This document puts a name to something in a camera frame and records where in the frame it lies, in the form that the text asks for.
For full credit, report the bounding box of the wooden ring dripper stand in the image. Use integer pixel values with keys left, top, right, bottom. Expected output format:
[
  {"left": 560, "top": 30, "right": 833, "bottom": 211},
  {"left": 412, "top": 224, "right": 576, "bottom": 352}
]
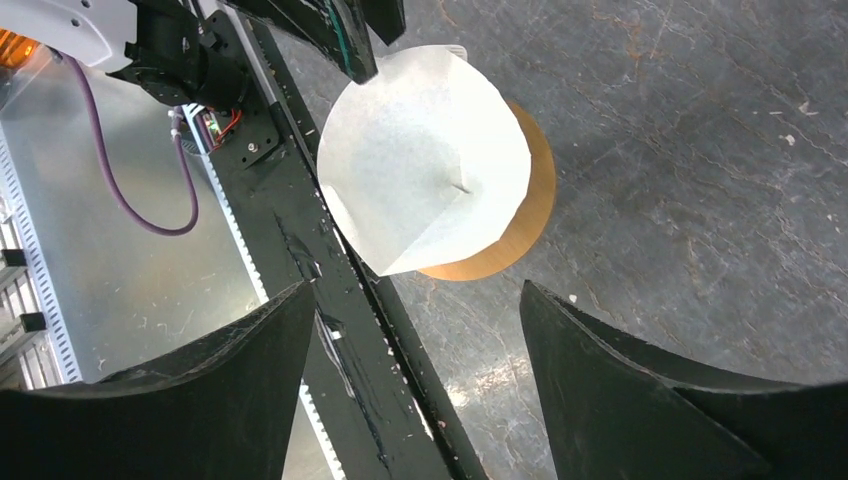
[{"left": 420, "top": 101, "right": 557, "bottom": 282}]

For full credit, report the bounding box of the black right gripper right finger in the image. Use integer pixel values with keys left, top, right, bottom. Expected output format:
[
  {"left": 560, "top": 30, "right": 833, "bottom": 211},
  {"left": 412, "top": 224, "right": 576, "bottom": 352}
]
[{"left": 520, "top": 281, "right": 847, "bottom": 479}]

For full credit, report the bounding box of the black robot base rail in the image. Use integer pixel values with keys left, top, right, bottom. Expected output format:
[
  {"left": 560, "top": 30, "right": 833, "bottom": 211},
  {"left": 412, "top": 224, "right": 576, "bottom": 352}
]
[{"left": 207, "top": 2, "right": 485, "bottom": 479}]

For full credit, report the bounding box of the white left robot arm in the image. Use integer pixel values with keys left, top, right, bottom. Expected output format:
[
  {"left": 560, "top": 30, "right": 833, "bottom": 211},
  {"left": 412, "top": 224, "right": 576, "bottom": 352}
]
[{"left": 1, "top": 0, "right": 406, "bottom": 110}]

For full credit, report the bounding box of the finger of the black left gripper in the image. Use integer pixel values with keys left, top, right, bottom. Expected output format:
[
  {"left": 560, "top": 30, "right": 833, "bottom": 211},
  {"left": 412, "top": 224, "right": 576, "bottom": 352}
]
[
  {"left": 361, "top": 0, "right": 406, "bottom": 45},
  {"left": 225, "top": 0, "right": 378, "bottom": 84}
]

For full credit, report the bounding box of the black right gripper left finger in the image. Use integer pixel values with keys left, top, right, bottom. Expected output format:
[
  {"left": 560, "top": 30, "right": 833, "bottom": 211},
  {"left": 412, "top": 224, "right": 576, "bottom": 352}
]
[{"left": 1, "top": 283, "right": 315, "bottom": 479}]

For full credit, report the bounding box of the single white paper filter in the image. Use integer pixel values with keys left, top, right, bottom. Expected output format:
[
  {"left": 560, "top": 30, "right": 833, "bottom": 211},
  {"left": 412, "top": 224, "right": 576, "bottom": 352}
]
[{"left": 317, "top": 45, "right": 531, "bottom": 276}]

